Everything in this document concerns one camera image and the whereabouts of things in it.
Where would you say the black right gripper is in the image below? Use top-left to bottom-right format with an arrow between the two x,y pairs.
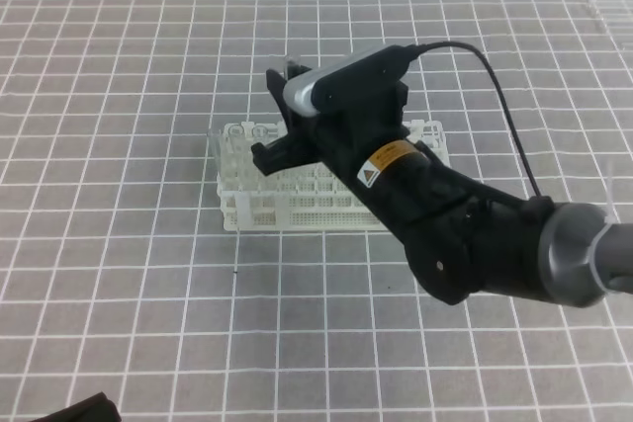
260,68 -> 408,180

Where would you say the clear glass test tube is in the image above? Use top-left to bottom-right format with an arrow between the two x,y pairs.
283,55 -> 310,81

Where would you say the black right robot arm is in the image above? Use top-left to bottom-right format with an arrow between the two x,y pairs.
252,82 -> 632,307

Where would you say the clear test tube far left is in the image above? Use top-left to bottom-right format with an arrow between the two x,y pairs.
207,128 -> 224,174

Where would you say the white plastic test tube rack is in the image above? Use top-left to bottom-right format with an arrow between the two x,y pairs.
216,119 -> 449,233

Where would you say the grey grid tablecloth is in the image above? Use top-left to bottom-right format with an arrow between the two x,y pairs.
1,0 -> 632,421

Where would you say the clear acrylic object corner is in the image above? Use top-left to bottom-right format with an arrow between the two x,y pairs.
584,0 -> 633,51

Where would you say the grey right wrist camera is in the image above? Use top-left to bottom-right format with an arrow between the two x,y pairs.
282,44 -> 417,118

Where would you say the black camera cable right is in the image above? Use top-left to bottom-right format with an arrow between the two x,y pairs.
405,41 -> 545,201

